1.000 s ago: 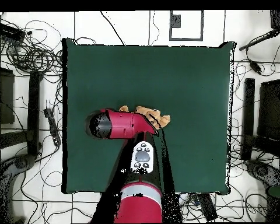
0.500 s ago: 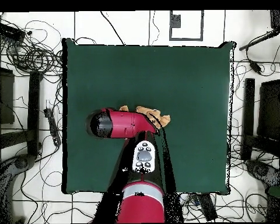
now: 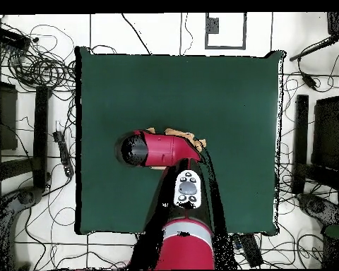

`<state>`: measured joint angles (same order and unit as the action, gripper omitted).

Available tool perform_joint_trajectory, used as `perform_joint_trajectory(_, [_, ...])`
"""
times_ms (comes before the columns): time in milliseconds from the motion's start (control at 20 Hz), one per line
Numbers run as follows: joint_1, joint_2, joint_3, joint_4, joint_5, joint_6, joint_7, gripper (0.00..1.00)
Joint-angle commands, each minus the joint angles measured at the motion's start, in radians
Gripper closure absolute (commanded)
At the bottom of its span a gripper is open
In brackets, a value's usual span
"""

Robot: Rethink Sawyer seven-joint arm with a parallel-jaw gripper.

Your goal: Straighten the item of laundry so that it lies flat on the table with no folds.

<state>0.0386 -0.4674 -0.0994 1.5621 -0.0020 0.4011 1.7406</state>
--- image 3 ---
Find slim black power strip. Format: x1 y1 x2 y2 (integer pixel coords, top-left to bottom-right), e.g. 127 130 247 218
52 130 75 178

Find tangled black cables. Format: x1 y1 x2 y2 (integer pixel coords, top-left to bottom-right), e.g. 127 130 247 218
0 16 77 94

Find dark green table cloth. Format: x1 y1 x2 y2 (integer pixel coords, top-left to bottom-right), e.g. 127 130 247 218
74 46 285 236

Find black metal stand foot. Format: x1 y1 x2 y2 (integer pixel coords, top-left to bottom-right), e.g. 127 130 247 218
291 94 339 195
0 85 50 189

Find black electronics box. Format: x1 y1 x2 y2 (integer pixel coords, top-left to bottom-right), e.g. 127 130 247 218
0 25 32 51

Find black rod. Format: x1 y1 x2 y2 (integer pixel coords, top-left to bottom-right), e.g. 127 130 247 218
288 35 339 62

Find dark flat panel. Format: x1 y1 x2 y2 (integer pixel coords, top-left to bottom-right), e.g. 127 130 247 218
311 95 339 170
0 80 18 151

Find tan terry towel white label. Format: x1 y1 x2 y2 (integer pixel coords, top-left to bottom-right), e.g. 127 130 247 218
145 127 208 170

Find dark square frame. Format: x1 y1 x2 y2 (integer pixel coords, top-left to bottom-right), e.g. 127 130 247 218
204 12 247 51

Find black power adapter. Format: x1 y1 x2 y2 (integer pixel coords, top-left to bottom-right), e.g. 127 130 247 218
300 71 319 92

